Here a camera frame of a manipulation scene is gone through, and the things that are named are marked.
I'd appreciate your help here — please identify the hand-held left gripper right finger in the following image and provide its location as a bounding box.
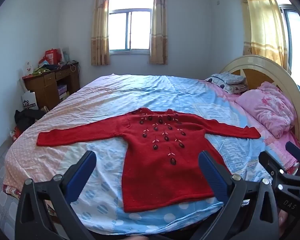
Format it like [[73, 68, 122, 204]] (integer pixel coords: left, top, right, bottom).
[[198, 150, 280, 240]]

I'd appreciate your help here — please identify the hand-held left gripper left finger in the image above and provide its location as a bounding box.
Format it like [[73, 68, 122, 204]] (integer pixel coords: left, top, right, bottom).
[[14, 150, 97, 240]]

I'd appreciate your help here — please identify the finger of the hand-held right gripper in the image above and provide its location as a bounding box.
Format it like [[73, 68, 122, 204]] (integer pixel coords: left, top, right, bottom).
[[285, 141, 300, 178], [258, 150, 290, 195]]

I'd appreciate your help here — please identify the red knitted sweater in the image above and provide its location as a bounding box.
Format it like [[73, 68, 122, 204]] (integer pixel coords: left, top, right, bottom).
[[36, 107, 262, 213]]

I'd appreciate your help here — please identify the black clothes pile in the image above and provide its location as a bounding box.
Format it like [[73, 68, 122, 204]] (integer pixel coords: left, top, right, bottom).
[[14, 109, 45, 132]]

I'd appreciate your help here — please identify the person's right hand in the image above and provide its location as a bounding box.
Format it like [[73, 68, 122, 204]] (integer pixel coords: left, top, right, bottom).
[[278, 211, 290, 232]]

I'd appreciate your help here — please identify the pink floral pillow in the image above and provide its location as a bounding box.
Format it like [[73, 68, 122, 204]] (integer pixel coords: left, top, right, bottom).
[[235, 81, 298, 138]]

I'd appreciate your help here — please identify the red bag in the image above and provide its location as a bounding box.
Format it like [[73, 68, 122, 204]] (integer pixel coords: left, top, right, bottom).
[[12, 127, 23, 141]]

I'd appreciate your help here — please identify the brown wooden desk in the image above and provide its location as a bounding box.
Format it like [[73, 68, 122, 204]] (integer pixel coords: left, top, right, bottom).
[[22, 61, 81, 110]]

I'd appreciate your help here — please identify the grey floral pillow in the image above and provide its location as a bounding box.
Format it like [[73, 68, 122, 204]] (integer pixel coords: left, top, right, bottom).
[[224, 71, 246, 85]]

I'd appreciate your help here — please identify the panda print pillow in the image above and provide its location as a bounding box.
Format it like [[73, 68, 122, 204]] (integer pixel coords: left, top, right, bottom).
[[205, 74, 248, 95]]

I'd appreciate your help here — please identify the white paper bag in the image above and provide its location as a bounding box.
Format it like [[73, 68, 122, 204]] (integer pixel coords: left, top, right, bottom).
[[21, 91, 39, 110]]

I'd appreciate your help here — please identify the blue pink dotted bed sheet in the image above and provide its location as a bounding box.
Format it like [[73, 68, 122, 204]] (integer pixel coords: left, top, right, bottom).
[[2, 74, 300, 235]]

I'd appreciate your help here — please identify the cream wooden headboard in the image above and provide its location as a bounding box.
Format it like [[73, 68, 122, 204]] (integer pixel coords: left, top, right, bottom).
[[219, 55, 300, 153]]

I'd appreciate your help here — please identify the large bright window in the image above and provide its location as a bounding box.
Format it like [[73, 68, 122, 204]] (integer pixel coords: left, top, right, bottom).
[[277, 4, 300, 105]]

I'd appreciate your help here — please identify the green yellow cloth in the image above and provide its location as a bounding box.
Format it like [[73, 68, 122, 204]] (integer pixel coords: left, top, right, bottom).
[[32, 67, 50, 75]]

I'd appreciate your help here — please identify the white printed box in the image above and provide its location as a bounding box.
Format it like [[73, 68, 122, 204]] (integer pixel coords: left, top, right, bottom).
[[22, 60, 34, 78]]

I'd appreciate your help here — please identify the red gift box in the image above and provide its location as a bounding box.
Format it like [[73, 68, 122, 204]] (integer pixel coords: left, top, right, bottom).
[[45, 49, 61, 65]]

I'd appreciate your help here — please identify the yellow patterned curtain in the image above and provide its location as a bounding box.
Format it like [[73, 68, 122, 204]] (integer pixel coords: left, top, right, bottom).
[[236, 0, 294, 75]]

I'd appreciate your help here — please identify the beige patterned window curtain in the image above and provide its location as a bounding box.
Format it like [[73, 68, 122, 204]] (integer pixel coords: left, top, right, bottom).
[[149, 0, 168, 65], [91, 0, 112, 66]]

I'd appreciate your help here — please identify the sliding glass window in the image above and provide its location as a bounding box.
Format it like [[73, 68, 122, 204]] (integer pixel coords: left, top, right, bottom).
[[107, 0, 157, 54]]

